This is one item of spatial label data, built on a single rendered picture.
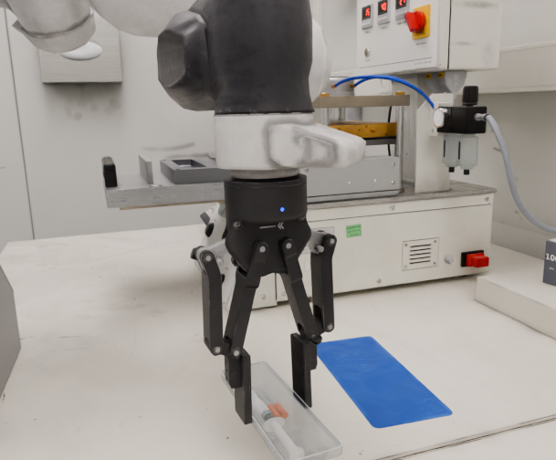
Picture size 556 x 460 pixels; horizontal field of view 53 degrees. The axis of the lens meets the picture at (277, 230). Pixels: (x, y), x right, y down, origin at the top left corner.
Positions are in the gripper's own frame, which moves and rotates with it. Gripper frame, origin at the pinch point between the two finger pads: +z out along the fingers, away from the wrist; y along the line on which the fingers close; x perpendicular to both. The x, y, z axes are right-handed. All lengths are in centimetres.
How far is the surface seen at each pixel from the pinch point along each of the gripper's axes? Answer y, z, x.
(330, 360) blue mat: -15.3, 8.4, -16.6
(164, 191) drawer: 0.3, -13.0, -45.7
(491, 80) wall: -79, -30, -56
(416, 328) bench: -32.7, 8.5, -20.6
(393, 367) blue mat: -21.9, 8.5, -11.0
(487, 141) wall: -84, -16, -62
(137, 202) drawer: 4.9, -11.5, -46.0
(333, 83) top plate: -34, -30, -50
